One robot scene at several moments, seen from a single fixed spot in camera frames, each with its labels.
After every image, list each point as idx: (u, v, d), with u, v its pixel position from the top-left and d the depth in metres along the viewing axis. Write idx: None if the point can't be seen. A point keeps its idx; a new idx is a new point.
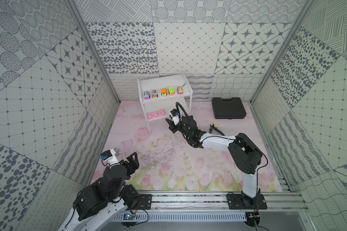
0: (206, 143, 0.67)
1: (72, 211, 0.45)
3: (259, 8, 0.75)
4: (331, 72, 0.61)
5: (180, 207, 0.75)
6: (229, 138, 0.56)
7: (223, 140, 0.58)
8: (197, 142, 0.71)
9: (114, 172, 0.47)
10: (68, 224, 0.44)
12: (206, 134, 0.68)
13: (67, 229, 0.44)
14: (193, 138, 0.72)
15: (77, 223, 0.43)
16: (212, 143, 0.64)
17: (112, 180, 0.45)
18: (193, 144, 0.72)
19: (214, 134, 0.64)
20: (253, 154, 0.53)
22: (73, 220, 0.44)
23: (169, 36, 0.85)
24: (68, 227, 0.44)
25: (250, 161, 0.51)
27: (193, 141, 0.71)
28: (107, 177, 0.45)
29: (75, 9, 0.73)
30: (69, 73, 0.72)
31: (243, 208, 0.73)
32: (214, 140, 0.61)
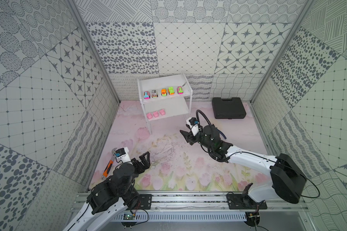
0: (235, 159, 0.58)
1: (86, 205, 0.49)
3: (259, 9, 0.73)
4: (331, 72, 0.61)
5: (180, 207, 0.75)
6: (269, 160, 0.48)
7: (260, 160, 0.50)
8: (221, 155, 0.62)
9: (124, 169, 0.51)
10: (80, 217, 0.47)
12: (235, 149, 0.58)
13: (79, 223, 0.47)
14: (216, 151, 0.63)
15: (90, 216, 0.47)
16: (244, 160, 0.54)
17: (122, 177, 0.49)
18: (217, 157, 0.64)
19: (248, 152, 0.54)
20: (296, 179, 0.45)
22: (86, 213, 0.47)
23: (169, 36, 0.85)
24: (81, 221, 0.47)
25: (295, 190, 0.43)
27: (216, 154, 0.62)
28: (117, 174, 0.49)
29: (75, 9, 0.73)
30: (69, 73, 0.72)
31: (243, 208, 0.73)
32: (247, 159, 0.53)
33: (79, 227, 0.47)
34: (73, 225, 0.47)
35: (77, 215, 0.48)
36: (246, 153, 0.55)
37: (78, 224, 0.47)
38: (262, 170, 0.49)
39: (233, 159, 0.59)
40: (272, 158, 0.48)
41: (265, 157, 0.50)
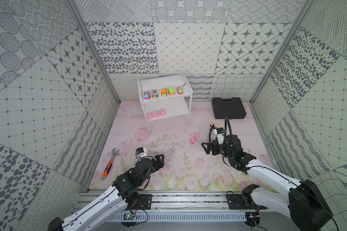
0: (255, 173, 0.57)
1: (112, 188, 0.55)
3: (259, 8, 0.75)
4: (331, 72, 0.61)
5: (180, 207, 0.75)
6: (290, 182, 0.46)
7: (281, 180, 0.48)
8: (241, 164, 0.62)
9: (143, 162, 0.60)
10: (106, 198, 0.52)
12: (257, 163, 0.57)
13: (104, 202, 0.51)
14: (237, 160, 0.64)
15: (116, 198, 0.53)
16: (264, 176, 0.53)
17: (142, 168, 0.57)
18: (236, 165, 0.64)
19: (272, 170, 0.52)
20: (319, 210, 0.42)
22: (112, 195, 0.53)
23: (169, 36, 0.85)
24: (105, 200, 0.51)
25: (313, 219, 0.40)
27: (236, 162, 0.63)
28: (139, 167, 0.57)
29: (75, 9, 0.73)
30: (69, 73, 0.72)
31: (243, 208, 0.73)
32: (269, 175, 0.51)
33: (102, 206, 0.50)
34: (97, 204, 0.50)
35: (100, 196, 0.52)
36: (268, 170, 0.53)
37: (102, 203, 0.51)
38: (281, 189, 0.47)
39: (254, 173, 0.58)
40: (295, 182, 0.45)
41: (288, 179, 0.47)
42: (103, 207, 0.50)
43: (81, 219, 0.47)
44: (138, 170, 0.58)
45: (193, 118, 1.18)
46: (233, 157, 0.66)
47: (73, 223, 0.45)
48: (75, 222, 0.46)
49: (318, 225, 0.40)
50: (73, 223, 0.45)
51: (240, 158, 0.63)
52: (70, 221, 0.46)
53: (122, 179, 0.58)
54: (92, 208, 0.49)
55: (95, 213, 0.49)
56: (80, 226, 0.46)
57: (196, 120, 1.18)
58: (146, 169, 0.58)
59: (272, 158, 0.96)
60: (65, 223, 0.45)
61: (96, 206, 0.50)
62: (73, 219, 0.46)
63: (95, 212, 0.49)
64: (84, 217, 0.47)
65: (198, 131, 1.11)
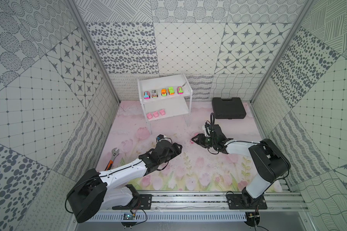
0: (231, 147, 0.67)
1: (139, 160, 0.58)
3: (259, 9, 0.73)
4: (331, 72, 0.61)
5: (180, 207, 0.75)
6: (253, 142, 0.55)
7: (246, 143, 0.57)
8: (221, 146, 0.72)
9: (164, 143, 0.64)
10: (135, 165, 0.56)
12: (232, 140, 0.68)
13: (134, 169, 0.54)
14: (218, 143, 0.74)
15: (144, 167, 0.57)
16: (235, 147, 0.63)
17: (163, 147, 0.61)
18: (218, 147, 0.73)
19: (238, 140, 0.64)
20: (278, 162, 0.48)
22: (140, 164, 0.57)
23: (169, 36, 0.85)
24: (135, 167, 0.55)
25: (273, 170, 0.47)
27: (217, 145, 0.73)
28: (160, 147, 0.61)
29: (75, 9, 0.73)
30: (69, 73, 0.72)
31: (243, 208, 0.73)
32: (239, 144, 0.61)
33: (133, 171, 0.53)
34: (128, 168, 0.53)
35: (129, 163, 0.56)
36: (239, 141, 0.63)
37: (132, 169, 0.54)
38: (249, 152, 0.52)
39: (230, 147, 0.67)
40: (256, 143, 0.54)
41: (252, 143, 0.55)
42: (133, 173, 0.53)
43: (116, 175, 0.48)
44: (159, 149, 0.61)
45: (193, 118, 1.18)
46: (214, 142, 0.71)
47: (109, 177, 0.46)
48: (111, 176, 0.47)
49: (276, 173, 0.47)
50: (109, 177, 0.46)
51: (220, 141, 0.73)
52: (106, 173, 0.47)
53: (145, 156, 0.62)
54: (123, 170, 0.51)
55: (127, 175, 0.50)
56: (114, 181, 0.46)
57: (196, 120, 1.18)
58: (166, 149, 0.62)
59: None
60: (102, 174, 0.46)
61: (127, 169, 0.52)
62: (108, 174, 0.47)
63: (126, 174, 0.50)
64: (119, 174, 0.49)
65: (198, 131, 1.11)
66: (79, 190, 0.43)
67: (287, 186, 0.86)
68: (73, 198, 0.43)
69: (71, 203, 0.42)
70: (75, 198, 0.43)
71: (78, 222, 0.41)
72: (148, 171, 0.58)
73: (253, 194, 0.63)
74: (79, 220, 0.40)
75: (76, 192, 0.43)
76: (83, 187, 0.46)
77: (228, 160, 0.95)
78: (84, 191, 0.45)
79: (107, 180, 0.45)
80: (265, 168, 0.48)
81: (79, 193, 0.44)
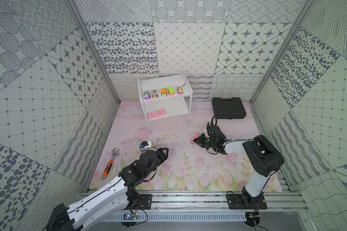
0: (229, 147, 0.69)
1: (117, 179, 0.54)
3: (259, 9, 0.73)
4: (331, 72, 0.61)
5: (180, 207, 0.75)
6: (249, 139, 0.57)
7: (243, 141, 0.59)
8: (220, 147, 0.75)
9: (148, 155, 0.58)
10: (111, 187, 0.51)
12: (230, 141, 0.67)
13: (109, 192, 0.50)
14: (218, 144, 0.77)
15: (122, 188, 0.52)
16: (233, 147, 0.66)
17: (147, 160, 0.56)
18: (217, 149, 0.76)
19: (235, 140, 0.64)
20: (273, 156, 0.50)
22: (118, 185, 0.53)
23: (169, 36, 0.85)
24: (111, 190, 0.51)
25: (266, 163, 0.49)
27: (216, 146, 0.76)
28: (143, 159, 0.56)
29: (75, 9, 0.73)
30: (68, 73, 0.71)
31: (243, 208, 0.73)
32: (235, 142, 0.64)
33: (108, 195, 0.49)
34: (103, 192, 0.50)
35: (106, 185, 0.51)
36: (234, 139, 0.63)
37: (108, 193, 0.50)
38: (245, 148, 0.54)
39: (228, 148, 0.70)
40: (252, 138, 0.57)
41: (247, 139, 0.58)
42: (109, 197, 0.49)
43: (86, 206, 0.45)
44: (143, 162, 0.56)
45: (193, 118, 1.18)
46: (214, 143, 0.82)
47: (78, 210, 0.44)
48: (81, 209, 0.44)
49: (270, 166, 0.49)
50: (79, 210, 0.44)
51: (220, 143, 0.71)
52: (75, 207, 0.45)
53: (126, 171, 0.57)
54: (97, 196, 0.48)
55: (101, 201, 0.48)
56: (85, 213, 0.44)
57: (196, 120, 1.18)
58: (151, 161, 0.57)
59: None
60: (71, 209, 0.44)
61: (101, 195, 0.49)
62: (78, 206, 0.45)
63: (100, 201, 0.48)
64: (89, 205, 0.46)
65: (198, 131, 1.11)
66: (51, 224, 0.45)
67: (287, 186, 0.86)
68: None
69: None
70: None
71: None
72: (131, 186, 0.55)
73: (252, 193, 0.63)
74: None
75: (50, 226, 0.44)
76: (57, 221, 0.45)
77: (228, 160, 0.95)
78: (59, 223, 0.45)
79: (75, 215, 0.43)
80: (258, 162, 0.50)
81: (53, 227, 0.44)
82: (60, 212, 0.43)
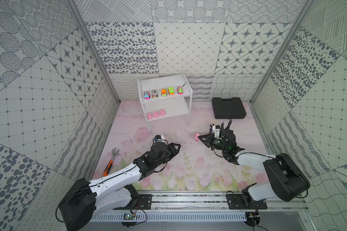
0: (241, 159, 0.63)
1: (132, 165, 0.57)
3: (259, 9, 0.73)
4: (331, 72, 0.61)
5: (180, 207, 0.75)
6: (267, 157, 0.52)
7: (260, 157, 0.54)
8: (233, 157, 0.68)
9: (159, 146, 0.61)
10: (128, 172, 0.54)
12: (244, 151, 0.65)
13: (126, 175, 0.52)
14: (229, 153, 0.70)
15: (137, 173, 0.55)
16: (247, 159, 0.60)
17: (158, 151, 0.58)
18: (228, 158, 0.70)
19: (251, 152, 0.60)
20: (296, 181, 0.45)
22: (134, 170, 0.55)
23: (169, 36, 0.85)
24: (128, 173, 0.53)
25: (290, 189, 0.43)
27: (228, 156, 0.69)
28: (153, 150, 0.59)
29: (75, 9, 0.73)
30: (69, 73, 0.72)
31: (243, 208, 0.73)
32: (250, 157, 0.58)
33: (126, 177, 0.51)
34: (120, 174, 0.51)
35: (123, 169, 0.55)
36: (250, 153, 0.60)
37: (126, 175, 0.52)
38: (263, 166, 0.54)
39: (241, 160, 0.64)
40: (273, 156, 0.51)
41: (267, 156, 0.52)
42: (126, 179, 0.51)
43: (107, 184, 0.47)
44: (153, 153, 0.59)
45: (193, 118, 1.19)
46: (226, 151, 0.72)
47: (99, 186, 0.45)
48: (102, 186, 0.46)
49: (295, 194, 0.43)
50: (99, 186, 0.45)
51: (232, 151, 0.70)
52: (96, 183, 0.46)
53: (140, 160, 0.60)
54: (115, 177, 0.50)
55: (119, 182, 0.49)
56: (106, 190, 0.45)
57: (196, 120, 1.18)
58: (161, 152, 0.59)
59: None
60: (92, 184, 0.45)
61: (119, 176, 0.51)
62: (98, 183, 0.46)
63: (119, 182, 0.49)
64: (110, 183, 0.47)
65: (198, 131, 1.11)
66: (69, 199, 0.42)
67: None
68: (64, 207, 0.42)
69: (62, 213, 0.42)
70: (67, 208, 0.42)
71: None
72: (144, 175, 0.57)
73: (254, 197, 0.62)
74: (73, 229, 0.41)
75: (67, 201, 0.42)
76: (74, 197, 0.45)
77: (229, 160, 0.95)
78: (75, 200, 0.44)
79: (98, 190, 0.44)
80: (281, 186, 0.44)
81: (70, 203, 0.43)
82: (81, 186, 0.43)
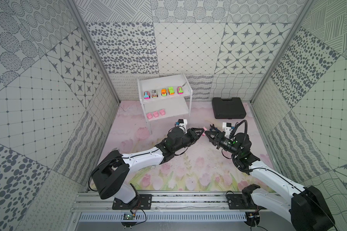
0: (256, 173, 0.57)
1: (156, 147, 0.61)
3: (259, 9, 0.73)
4: (331, 72, 0.61)
5: (180, 207, 0.75)
6: (295, 186, 0.45)
7: (285, 184, 0.47)
8: (245, 165, 0.61)
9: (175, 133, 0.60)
10: (153, 152, 0.58)
12: (261, 165, 0.57)
13: (152, 155, 0.55)
14: (241, 160, 0.63)
15: (160, 155, 0.58)
16: (266, 178, 0.53)
17: (175, 138, 0.58)
18: (238, 166, 0.64)
19: (273, 172, 0.53)
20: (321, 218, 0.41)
22: (157, 152, 0.59)
23: (169, 36, 0.85)
24: (153, 154, 0.56)
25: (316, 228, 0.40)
27: (239, 163, 0.62)
28: (170, 137, 0.59)
29: (75, 9, 0.73)
30: (69, 73, 0.72)
31: (243, 208, 0.73)
32: (273, 179, 0.50)
33: (151, 157, 0.54)
34: (147, 153, 0.55)
35: (149, 149, 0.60)
36: (271, 173, 0.52)
37: (151, 155, 0.55)
38: (285, 194, 0.46)
39: (254, 173, 0.58)
40: (300, 187, 0.45)
41: (292, 183, 0.47)
42: (151, 159, 0.54)
43: (136, 159, 0.50)
44: (170, 140, 0.58)
45: (193, 118, 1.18)
46: (237, 157, 0.64)
47: (130, 159, 0.48)
48: (132, 160, 0.49)
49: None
50: (130, 160, 0.48)
51: (244, 158, 0.63)
52: (128, 156, 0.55)
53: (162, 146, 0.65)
54: (143, 154, 0.54)
55: (146, 160, 0.52)
56: (135, 164, 0.48)
57: (196, 120, 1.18)
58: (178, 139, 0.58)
59: (272, 158, 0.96)
60: (125, 156, 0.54)
61: (146, 155, 0.54)
62: (129, 157, 0.49)
63: (146, 159, 0.52)
64: (138, 160, 0.50)
65: None
66: (102, 169, 0.45)
67: None
68: (97, 175, 0.45)
69: (95, 182, 0.44)
70: (100, 178, 0.45)
71: (101, 198, 0.42)
72: (164, 160, 0.58)
73: (255, 198, 0.62)
74: (103, 197, 0.43)
75: (100, 171, 0.45)
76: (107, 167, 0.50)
77: (229, 160, 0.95)
78: (106, 171, 0.47)
79: (129, 162, 0.47)
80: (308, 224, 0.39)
81: (103, 172, 0.46)
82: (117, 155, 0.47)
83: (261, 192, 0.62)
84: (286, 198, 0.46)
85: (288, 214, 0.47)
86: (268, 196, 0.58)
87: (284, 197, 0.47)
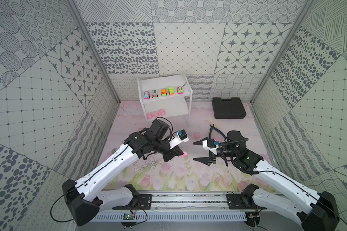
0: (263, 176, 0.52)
1: (122, 148, 0.47)
3: (259, 8, 0.75)
4: (331, 72, 0.61)
5: (180, 207, 0.75)
6: (310, 194, 0.43)
7: (298, 191, 0.44)
8: (246, 165, 0.56)
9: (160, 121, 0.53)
10: (118, 156, 0.45)
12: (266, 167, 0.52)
13: (117, 160, 0.44)
14: (241, 161, 0.57)
15: (130, 155, 0.45)
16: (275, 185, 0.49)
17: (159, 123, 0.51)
18: (241, 167, 0.57)
19: (282, 176, 0.48)
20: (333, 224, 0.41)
22: (124, 154, 0.45)
23: (169, 36, 0.85)
24: (118, 159, 0.44)
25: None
27: (241, 163, 0.56)
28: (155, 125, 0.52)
29: (75, 9, 0.73)
30: (69, 73, 0.72)
31: (243, 208, 0.73)
32: (285, 186, 0.46)
33: (117, 164, 0.43)
34: (111, 162, 0.44)
35: (113, 155, 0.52)
36: (281, 177, 0.48)
37: (115, 161, 0.44)
38: (299, 203, 0.44)
39: (261, 175, 0.52)
40: (314, 194, 0.42)
41: (306, 191, 0.43)
42: (118, 166, 0.43)
43: (94, 180, 0.41)
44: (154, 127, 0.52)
45: (193, 119, 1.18)
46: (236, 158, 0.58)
47: (86, 184, 0.40)
48: (89, 183, 0.40)
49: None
50: (87, 184, 0.40)
51: (243, 158, 0.57)
52: (83, 182, 0.40)
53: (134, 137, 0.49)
54: (105, 167, 0.43)
55: (109, 172, 0.42)
56: (95, 186, 0.40)
57: (196, 120, 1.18)
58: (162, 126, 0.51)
59: (272, 158, 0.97)
60: (78, 184, 0.40)
61: (110, 164, 0.43)
62: (85, 181, 0.40)
63: (110, 170, 0.42)
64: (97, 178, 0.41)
65: (198, 131, 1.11)
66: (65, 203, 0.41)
67: None
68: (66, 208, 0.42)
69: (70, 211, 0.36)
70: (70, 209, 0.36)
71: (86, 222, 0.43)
72: (141, 152, 0.47)
73: (257, 200, 0.62)
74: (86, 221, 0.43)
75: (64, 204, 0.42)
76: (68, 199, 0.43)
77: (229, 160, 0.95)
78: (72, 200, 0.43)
79: (85, 189, 0.39)
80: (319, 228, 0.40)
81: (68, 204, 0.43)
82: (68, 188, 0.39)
83: (264, 194, 0.61)
84: (299, 205, 0.44)
85: (298, 219, 0.47)
86: (271, 198, 0.57)
87: (298, 204, 0.44)
